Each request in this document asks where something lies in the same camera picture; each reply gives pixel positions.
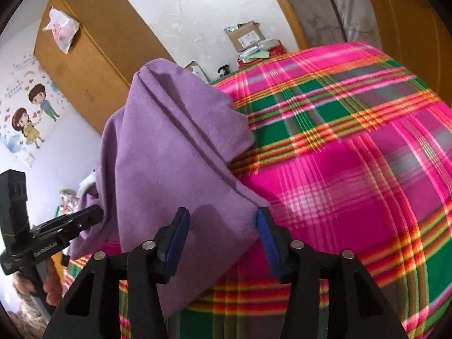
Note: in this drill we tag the brown cardboard box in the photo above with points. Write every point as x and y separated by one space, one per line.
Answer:
244 35

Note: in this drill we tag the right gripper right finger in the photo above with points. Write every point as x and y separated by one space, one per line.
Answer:
330 294

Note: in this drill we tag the left hand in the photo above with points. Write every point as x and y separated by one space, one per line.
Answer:
52 285

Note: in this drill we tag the purple fleece garment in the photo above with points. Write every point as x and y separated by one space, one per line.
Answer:
170 146

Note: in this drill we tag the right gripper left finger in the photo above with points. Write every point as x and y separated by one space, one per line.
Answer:
90 307

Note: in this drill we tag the white plastic bag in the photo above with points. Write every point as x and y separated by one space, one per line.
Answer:
63 28

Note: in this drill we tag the wooden door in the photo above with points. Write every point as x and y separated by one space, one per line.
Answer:
413 33

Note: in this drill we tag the cartoon couple wall sticker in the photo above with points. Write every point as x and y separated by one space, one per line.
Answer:
31 106

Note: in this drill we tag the pink plaid blanket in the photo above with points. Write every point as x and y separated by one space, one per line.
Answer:
351 151

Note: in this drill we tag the wooden wardrobe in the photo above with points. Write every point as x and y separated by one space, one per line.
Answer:
112 43

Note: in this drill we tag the small white box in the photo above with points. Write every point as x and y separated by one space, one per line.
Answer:
194 67

